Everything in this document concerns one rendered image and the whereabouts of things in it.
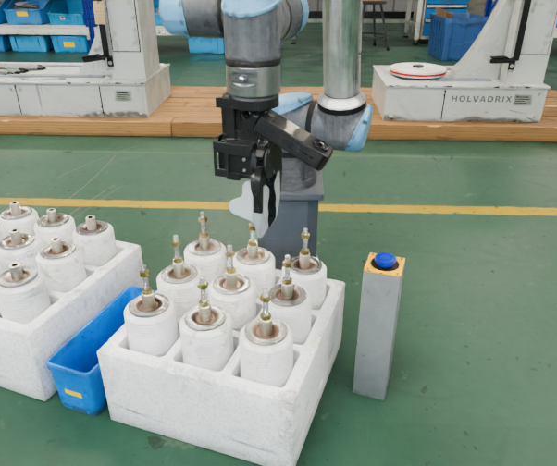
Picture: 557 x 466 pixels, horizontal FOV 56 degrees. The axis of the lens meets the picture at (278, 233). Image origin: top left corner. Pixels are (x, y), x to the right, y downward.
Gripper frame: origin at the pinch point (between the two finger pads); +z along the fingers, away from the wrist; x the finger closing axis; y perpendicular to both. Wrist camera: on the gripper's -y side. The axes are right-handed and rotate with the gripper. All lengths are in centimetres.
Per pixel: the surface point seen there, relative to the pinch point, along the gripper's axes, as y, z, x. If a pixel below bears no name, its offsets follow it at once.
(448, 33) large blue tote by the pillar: -4, 23, -449
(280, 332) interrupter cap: -1.9, 20.9, -0.1
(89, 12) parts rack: 327, 9, -383
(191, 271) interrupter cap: 22.4, 20.9, -12.9
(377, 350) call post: -17.3, 33.3, -15.7
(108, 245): 50, 25, -22
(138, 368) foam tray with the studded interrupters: 23.0, 29.7, 8.0
